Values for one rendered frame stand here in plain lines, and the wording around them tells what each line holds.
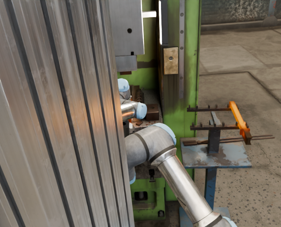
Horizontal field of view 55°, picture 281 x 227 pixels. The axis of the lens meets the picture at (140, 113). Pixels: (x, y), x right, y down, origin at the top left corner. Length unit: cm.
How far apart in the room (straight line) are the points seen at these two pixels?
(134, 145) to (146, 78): 125
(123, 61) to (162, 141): 73
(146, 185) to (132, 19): 117
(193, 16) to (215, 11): 619
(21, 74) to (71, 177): 14
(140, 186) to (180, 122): 56
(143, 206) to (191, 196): 128
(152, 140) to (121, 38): 75
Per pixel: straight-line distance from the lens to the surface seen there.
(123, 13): 156
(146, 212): 229
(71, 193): 33
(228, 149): 182
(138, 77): 218
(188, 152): 177
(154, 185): 208
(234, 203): 255
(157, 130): 104
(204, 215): 102
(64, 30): 30
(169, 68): 178
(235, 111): 168
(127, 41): 159
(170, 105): 191
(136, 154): 99
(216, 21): 798
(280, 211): 260
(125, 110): 119
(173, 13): 171
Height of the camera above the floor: 185
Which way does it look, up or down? 30 degrees down
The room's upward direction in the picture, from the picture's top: 4 degrees counter-clockwise
